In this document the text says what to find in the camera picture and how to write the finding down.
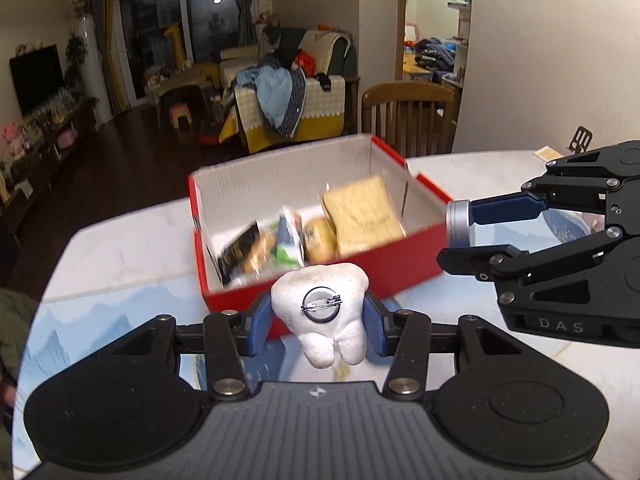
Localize yellow chicken toy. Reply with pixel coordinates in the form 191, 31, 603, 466
303, 217, 337, 264

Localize dark coffee table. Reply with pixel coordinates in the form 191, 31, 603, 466
145, 65, 213, 127

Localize white blue tissue packet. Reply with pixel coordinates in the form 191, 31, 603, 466
273, 207, 304, 268

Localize bread slice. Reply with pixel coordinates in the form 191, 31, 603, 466
322, 176, 406, 258

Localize black phone stand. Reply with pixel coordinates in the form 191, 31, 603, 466
567, 126, 593, 154

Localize yellow giraffe toy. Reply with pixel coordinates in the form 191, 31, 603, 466
164, 23, 188, 70

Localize blue mountain table mat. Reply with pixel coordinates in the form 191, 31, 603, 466
18, 198, 602, 400

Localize white standing air conditioner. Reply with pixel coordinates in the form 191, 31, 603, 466
76, 14, 113, 126

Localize small fried snack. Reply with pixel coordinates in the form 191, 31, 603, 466
244, 233, 277, 273

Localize black snack packet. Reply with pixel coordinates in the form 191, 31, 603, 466
217, 222, 260, 286

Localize red cardboard box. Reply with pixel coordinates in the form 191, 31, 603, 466
188, 134, 451, 311

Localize round silver tin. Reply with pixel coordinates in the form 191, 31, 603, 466
446, 200, 474, 248

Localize pink stool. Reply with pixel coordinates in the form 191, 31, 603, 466
169, 103, 193, 130

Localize white tooth plush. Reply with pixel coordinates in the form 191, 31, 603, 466
270, 263, 369, 368

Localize sofa with clothes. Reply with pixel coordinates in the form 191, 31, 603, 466
219, 26, 359, 154

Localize black television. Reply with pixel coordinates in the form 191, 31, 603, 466
9, 44, 63, 117

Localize low tv cabinet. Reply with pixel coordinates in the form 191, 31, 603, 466
1, 98, 96, 231

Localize pink pig plush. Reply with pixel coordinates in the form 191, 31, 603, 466
1, 122, 25, 160

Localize wooden chair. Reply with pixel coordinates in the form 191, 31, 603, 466
361, 80, 454, 158

